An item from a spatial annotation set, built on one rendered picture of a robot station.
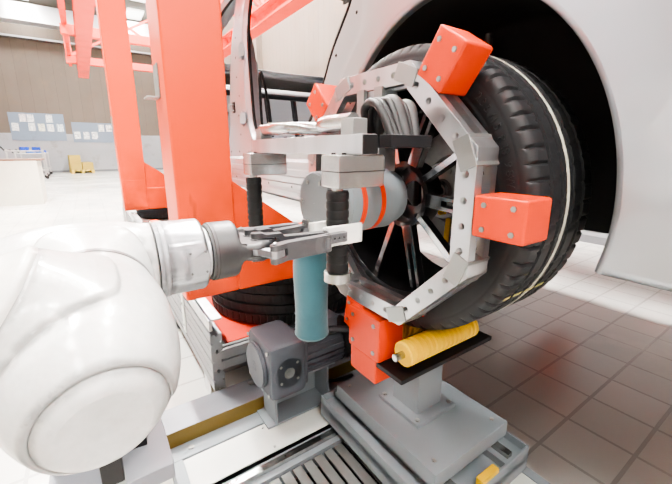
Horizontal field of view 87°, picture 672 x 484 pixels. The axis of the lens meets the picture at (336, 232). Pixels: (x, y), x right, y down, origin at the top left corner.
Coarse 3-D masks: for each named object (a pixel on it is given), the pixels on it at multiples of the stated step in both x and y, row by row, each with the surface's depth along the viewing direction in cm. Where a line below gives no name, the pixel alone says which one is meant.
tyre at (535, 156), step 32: (384, 64) 83; (512, 64) 73; (480, 96) 64; (512, 96) 61; (544, 96) 68; (512, 128) 60; (544, 128) 62; (576, 128) 69; (512, 160) 61; (544, 160) 60; (576, 160) 67; (512, 192) 62; (544, 192) 60; (576, 192) 67; (576, 224) 71; (352, 256) 104; (512, 256) 63; (544, 256) 67; (480, 288) 70; (512, 288) 67; (416, 320) 85; (448, 320) 77
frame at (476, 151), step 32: (416, 64) 66; (352, 96) 84; (416, 96) 66; (448, 96) 65; (448, 128) 61; (480, 128) 61; (320, 160) 99; (480, 160) 58; (480, 192) 60; (480, 256) 64; (352, 288) 91; (384, 288) 89; (448, 288) 66
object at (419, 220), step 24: (408, 96) 87; (408, 168) 90; (432, 168) 84; (432, 192) 81; (408, 216) 92; (432, 216) 85; (384, 240) 94; (408, 240) 87; (432, 240) 81; (360, 264) 101; (384, 264) 98; (408, 264) 88; (432, 264) 107; (408, 288) 90
